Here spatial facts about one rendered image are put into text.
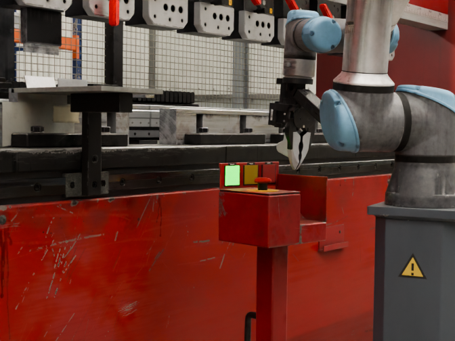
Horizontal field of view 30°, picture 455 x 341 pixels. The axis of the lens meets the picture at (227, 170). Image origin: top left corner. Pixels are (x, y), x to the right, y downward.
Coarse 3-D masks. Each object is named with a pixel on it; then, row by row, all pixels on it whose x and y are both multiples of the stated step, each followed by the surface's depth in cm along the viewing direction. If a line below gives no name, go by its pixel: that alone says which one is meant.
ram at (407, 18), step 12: (336, 0) 281; (420, 0) 333; (432, 0) 342; (444, 0) 351; (408, 12) 325; (444, 12) 352; (408, 24) 340; (420, 24) 339; (432, 24) 343; (444, 24) 352
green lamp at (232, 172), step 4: (228, 168) 196; (232, 168) 197; (236, 168) 198; (228, 172) 196; (232, 172) 197; (236, 172) 198; (228, 176) 196; (232, 176) 197; (236, 176) 198; (228, 180) 196; (232, 180) 197; (236, 180) 198; (228, 184) 196; (232, 184) 197; (236, 184) 198
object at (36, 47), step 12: (24, 12) 183; (36, 12) 185; (48, 12) 188; (24, 24) 183; (36, 24) 185; (48, 24) 188; (60, 24) 191; (24, 36) 184; (36, 36) 185; (48, 36) 188; (60, 36) 191; (24, 48) 184; (36, 48) 187; (48, 48) 189
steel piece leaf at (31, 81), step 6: (24, 78) 186; (30, 78) 187; (36, 78) 188; (42, 78) 190; (48, 78) 191; (30, 84) 187; (36, 84) 188; (42, 84) 189; (48, 84) 191; (54, 84) 192
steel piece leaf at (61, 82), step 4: (60, 80) 180; (64, 80) 181; (68, 80) 182; (72, 80) 183; (76, 80) 184; (80, 80) 185; (84, 80) 186; (60, 84) 180; (64, 84) 181; (68, 84) 182; (72, 84) 183; (76, 84) 184; (80, 84) 185; (84, 84) 186
